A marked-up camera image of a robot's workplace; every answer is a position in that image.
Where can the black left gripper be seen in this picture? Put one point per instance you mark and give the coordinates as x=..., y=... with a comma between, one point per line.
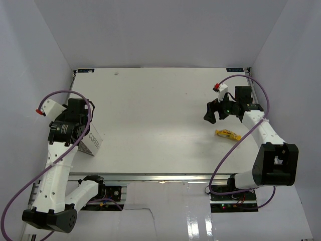
x=61, y=116

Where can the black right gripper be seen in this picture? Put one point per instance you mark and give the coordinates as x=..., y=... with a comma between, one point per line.
x=213, y=107

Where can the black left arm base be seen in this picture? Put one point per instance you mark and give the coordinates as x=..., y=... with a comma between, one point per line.
x=111, y=192

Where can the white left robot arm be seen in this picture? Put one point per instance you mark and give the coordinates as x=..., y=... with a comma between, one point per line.
x=52, y=209

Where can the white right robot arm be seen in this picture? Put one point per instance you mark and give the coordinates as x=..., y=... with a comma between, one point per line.
x=276, y=161

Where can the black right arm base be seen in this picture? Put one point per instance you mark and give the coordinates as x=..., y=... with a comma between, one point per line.
x=234, y=203

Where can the yellow snack bar wrapper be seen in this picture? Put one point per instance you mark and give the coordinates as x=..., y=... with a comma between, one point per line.
x=228, y=135

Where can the blue label right corner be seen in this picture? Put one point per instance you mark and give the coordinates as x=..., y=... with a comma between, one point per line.
x=234, y=69

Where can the blue label corner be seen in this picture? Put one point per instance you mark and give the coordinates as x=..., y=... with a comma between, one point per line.
x=85, y=70
x=234, y=69

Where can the blue label left corner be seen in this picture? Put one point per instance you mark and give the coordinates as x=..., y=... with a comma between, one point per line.
x=85, y=70

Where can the white front cover panel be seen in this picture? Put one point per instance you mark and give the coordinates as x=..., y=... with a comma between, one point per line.
x=181, y=211

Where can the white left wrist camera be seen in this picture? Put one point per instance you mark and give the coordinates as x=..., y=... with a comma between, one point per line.
x=50, y=109

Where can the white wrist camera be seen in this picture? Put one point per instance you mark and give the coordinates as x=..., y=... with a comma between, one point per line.
x=50, y=109
x=221, y=89

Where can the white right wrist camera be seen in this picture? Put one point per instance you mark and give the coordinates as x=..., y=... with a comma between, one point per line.
x=221, y=89

